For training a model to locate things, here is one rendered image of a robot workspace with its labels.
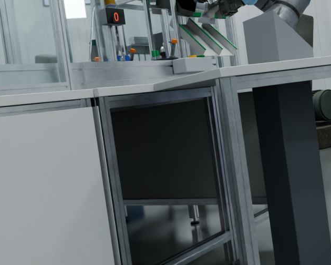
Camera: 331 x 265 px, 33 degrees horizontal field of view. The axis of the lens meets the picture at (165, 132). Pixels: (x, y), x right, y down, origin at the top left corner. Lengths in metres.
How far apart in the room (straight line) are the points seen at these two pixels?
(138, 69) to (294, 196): 0.77
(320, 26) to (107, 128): 10.63
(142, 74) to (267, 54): 0.49
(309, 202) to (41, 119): 1.05
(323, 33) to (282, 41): 10.22
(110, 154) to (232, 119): 0.45
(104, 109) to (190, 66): 0.58
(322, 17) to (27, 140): 10.93
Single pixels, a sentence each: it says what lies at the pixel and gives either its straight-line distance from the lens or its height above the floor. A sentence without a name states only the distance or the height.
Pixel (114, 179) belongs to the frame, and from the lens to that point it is 1.91.
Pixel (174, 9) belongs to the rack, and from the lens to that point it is 2.83.
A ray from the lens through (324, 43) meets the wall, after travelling 12.29.
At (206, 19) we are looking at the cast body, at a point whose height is 1.16.
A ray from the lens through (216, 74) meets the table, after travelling 1.71.
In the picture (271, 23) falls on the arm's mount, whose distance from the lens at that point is 2.10.
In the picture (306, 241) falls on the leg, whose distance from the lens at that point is 2.18.
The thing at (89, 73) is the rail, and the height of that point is 0.92.
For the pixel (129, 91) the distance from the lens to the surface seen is 2.00.
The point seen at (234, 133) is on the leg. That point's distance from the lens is 1.72.
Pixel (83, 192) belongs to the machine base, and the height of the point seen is 0.53.
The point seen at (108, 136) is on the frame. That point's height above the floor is 0.69.
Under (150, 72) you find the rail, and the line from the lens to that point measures 2.23.
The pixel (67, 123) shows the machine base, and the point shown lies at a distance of 1.79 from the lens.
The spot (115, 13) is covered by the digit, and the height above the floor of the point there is 1.22.
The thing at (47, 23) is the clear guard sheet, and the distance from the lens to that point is 1.85.
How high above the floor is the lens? 0.76
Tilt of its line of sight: 2 degrees down
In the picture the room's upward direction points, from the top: 8 degrees counter-clockwise
